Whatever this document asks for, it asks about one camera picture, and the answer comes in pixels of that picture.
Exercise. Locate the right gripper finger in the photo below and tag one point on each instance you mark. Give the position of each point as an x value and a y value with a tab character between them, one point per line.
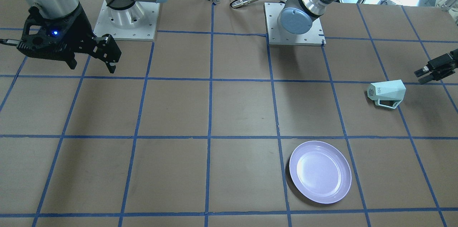
106	50
69	58

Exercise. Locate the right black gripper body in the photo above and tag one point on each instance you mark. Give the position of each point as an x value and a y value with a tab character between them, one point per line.
79	28

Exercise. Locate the light green faceted mug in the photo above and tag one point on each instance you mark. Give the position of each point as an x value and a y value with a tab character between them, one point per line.
387	94

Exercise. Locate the silver cable connector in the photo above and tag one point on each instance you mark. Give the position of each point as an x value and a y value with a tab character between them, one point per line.
240	3

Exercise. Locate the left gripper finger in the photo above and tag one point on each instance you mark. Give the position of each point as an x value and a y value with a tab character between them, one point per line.
422	72
428	78

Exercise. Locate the lilac plate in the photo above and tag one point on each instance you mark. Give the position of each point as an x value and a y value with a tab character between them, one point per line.
320	172

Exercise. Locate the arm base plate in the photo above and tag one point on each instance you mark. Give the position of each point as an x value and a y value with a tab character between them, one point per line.
137	23
278	35

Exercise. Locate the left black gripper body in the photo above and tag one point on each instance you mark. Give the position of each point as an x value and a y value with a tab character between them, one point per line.
441	63

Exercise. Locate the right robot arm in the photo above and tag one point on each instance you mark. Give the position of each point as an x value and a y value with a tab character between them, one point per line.
54	9

